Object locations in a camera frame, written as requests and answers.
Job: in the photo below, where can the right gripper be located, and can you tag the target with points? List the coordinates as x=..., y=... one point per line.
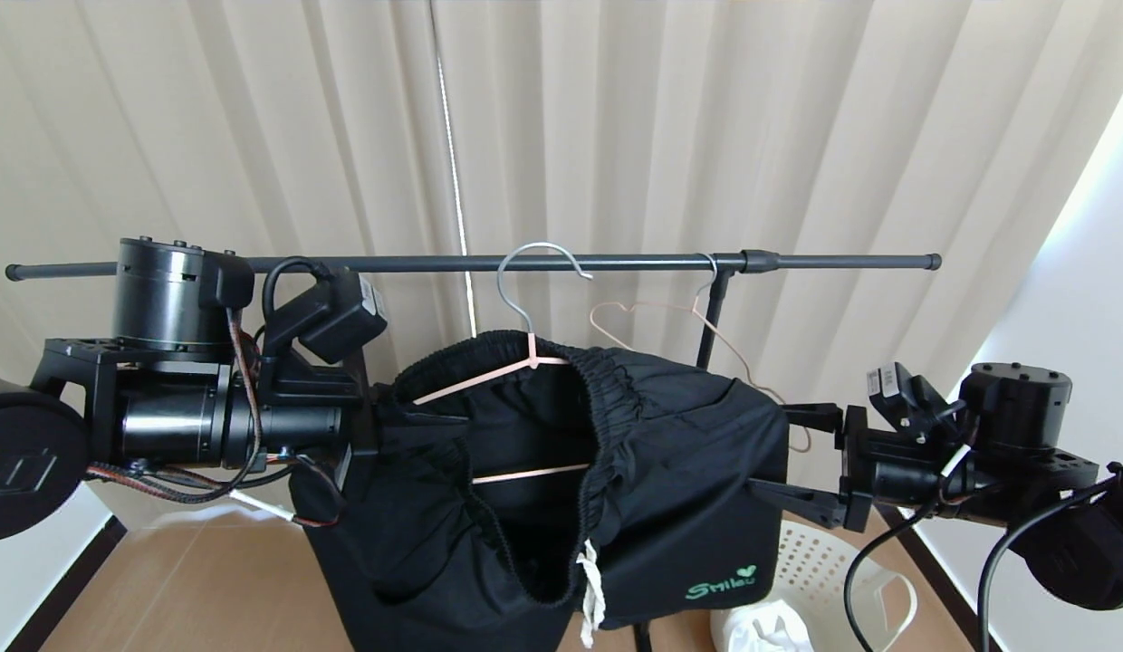
x=906, y=471

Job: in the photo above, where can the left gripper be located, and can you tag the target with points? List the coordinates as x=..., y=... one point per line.
x=299, y=427

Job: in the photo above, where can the black shorts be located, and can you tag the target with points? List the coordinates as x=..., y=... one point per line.
x=688, y=471

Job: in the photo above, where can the white printed t-shirt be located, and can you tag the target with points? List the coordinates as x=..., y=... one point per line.
x=770, y=629

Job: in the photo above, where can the pink clothes hanger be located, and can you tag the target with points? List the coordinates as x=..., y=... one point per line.
x=525, y=473
x=712, y=272

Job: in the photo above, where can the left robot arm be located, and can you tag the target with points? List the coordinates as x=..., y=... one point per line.
x=163, y=299

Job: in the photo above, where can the white laundry basket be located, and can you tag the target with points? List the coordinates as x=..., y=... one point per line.
x=906, y=593

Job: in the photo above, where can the black clothes rack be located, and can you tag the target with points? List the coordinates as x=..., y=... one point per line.
x=634, y=263

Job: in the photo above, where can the beige curtain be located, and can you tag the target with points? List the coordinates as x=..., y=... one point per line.
x=254, y=136

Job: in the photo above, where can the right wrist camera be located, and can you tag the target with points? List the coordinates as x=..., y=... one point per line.
x=906, y=394

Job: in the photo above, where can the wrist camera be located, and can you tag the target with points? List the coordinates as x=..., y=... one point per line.
x=340, y=317
x=906, y=394

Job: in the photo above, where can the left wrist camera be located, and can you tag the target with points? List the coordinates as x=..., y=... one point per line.
x=340, y=317

